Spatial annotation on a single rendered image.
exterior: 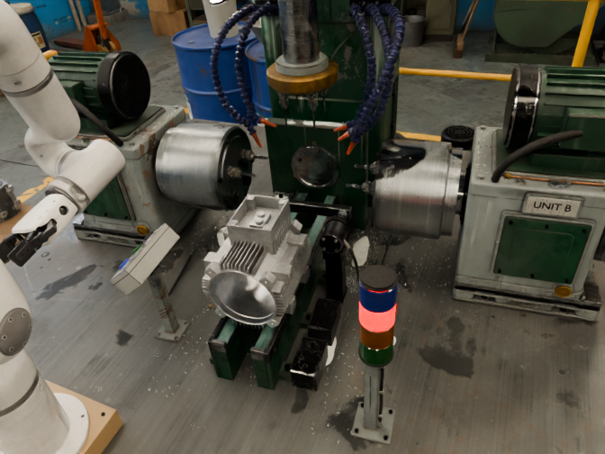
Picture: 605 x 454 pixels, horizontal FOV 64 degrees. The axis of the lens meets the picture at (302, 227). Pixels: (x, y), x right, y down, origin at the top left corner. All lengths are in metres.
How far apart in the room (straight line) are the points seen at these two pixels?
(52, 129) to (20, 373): 0.43
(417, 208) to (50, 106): 0.80
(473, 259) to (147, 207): 0.92
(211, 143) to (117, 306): 0.52
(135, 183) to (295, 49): 0.60
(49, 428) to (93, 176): 0.50
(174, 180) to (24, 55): 0.60
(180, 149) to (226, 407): 0.69
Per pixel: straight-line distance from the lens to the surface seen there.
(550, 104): 1.13
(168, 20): 7.08
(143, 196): 1.49
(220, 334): 1.13
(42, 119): 1.00
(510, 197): 1.15
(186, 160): 1.37
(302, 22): 1.20
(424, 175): 1.19
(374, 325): 0.82
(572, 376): 1.27
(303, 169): 1.47
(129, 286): 1.13
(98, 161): 1.13
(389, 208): 1.21
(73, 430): 1.16
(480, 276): 1.30
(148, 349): 1.31
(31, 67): 0.95
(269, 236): 1.01
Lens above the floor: 1.75
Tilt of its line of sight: 37 degrees down
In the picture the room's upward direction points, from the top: 5 degrees counter-clockwise
